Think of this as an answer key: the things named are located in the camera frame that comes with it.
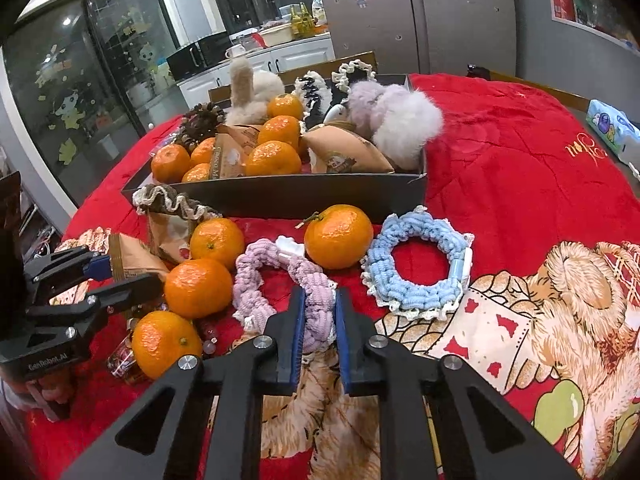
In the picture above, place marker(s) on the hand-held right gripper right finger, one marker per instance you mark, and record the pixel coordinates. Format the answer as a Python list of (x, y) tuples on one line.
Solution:
[(344, 340)]

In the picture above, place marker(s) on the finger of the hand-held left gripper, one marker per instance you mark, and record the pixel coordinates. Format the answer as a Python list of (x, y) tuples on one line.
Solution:
[(125, 292), (97, 266)]

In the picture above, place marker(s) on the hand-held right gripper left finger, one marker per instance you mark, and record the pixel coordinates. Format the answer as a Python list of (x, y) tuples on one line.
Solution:
[(297, 330)]

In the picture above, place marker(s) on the tan triangular snack packet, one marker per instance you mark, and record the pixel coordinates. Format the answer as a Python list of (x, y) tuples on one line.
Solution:
[(245, 135), (170, 235), (132, 260), (345, 152), (227, 160)]

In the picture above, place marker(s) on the pink knit scrunchie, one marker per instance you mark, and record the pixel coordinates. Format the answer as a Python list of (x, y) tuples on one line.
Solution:
[(250, 280)]

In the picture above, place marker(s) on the dark cardboard box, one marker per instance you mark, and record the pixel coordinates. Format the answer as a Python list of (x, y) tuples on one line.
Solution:
[(300, 200)]

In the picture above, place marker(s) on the pile of tangerines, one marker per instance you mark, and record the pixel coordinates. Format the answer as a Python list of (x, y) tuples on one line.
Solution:
[(272, 160)]

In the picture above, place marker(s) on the person's left hand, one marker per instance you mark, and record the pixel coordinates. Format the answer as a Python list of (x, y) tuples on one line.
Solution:
[(50, 395)]

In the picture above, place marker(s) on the round orange tangerine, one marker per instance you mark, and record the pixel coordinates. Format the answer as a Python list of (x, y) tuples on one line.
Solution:
[(165, 342), (197, 287), (217, 242)]

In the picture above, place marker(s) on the red printed candy wrapper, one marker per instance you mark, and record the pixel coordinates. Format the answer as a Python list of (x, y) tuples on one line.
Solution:
[(120, 365)]

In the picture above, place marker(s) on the blue knit scrunchie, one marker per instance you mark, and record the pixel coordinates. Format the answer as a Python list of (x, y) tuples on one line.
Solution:
[(380, 260)]

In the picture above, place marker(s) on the brown lace-edged scrunchie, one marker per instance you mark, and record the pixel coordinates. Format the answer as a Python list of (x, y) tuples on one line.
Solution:
[(170, 200)]

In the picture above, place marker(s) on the stemmed orange tangerine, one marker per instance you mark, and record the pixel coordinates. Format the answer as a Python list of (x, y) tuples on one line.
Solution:
[(339, 236)]

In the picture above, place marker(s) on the white bin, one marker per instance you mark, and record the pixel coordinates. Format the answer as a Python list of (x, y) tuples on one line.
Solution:
[(107, 149)]

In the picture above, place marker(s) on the brown pine cone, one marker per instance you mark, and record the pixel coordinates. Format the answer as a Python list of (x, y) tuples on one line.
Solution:
[(200, 125)]

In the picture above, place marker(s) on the glass door with stickers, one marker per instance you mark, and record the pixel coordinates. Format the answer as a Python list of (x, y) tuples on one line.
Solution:
[(75, 85)]

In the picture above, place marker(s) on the white hair clip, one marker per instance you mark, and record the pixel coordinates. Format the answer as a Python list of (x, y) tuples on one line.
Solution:
[(336, 112)]

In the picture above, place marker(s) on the lilac white furry scrunchie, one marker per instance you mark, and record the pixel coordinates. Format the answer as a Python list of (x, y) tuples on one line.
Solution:
[(405, 120)]

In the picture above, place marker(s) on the black scrunchie white lace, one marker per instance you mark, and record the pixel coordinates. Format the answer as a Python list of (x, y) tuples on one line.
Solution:
[(322, 102)]

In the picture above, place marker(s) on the black microwave oven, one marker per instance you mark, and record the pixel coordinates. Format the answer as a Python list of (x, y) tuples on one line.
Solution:
[(197, 55)]

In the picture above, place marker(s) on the beige cream furry scrunchie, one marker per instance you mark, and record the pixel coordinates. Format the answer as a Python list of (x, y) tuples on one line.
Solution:
[(260, 92)]

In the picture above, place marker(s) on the black scrunchie cream lace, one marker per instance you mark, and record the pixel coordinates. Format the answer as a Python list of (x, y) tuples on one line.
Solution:
[(350, 82)]

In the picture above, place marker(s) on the white mug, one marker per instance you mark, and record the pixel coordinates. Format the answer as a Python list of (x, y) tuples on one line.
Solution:
[(235, 51)]

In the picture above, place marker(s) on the white kitchen cabinet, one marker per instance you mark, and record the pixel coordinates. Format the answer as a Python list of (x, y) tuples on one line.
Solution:
[(305, 55)]

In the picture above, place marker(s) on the cream plastic basin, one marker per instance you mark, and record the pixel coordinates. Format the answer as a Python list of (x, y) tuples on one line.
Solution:
[(275, 36)]

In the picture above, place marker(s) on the small black object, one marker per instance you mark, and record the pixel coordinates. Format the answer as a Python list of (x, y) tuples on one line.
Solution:
[(477, 72)]

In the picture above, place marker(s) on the yellow glass bottle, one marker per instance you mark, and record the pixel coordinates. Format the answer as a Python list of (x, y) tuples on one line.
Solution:
[(295, 21), (306, 18)]

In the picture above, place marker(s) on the blue printed tissue pack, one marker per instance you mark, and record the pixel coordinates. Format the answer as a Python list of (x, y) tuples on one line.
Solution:
[(612, 127)]

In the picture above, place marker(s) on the grey refrigerator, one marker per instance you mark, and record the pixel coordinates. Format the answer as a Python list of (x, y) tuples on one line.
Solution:
[(450, 10)]

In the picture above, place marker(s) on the green packet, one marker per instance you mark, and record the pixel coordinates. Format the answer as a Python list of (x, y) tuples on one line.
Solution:
[(585, 2)]

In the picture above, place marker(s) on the clear plastic bottle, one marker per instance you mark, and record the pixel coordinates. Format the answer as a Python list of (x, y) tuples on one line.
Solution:
[(607, 10)]

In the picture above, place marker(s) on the white wall shelf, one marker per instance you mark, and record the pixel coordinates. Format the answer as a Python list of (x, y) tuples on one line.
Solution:
[(575, 24)]

